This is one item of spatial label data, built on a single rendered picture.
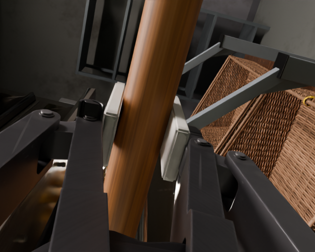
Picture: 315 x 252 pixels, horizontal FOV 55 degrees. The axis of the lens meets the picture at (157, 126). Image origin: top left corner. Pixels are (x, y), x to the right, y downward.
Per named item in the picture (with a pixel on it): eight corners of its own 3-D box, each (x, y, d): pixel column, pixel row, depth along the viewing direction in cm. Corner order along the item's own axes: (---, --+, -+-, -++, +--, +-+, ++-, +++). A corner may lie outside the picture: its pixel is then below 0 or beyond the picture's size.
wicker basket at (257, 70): (256, 194, 130) (195, 181, 127) (226, 139, 182) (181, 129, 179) (304, 87, 113) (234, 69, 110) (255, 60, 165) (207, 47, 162)
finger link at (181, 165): (190, 160, 14) (252, 173, 14) (180, 122, 18) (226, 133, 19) (181, 188, 14) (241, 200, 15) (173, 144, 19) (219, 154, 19)
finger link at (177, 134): (176, 128, 15) (191, 132, 15) (168, 93, 22) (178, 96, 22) (161, 180, 16) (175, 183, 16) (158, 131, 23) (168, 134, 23)
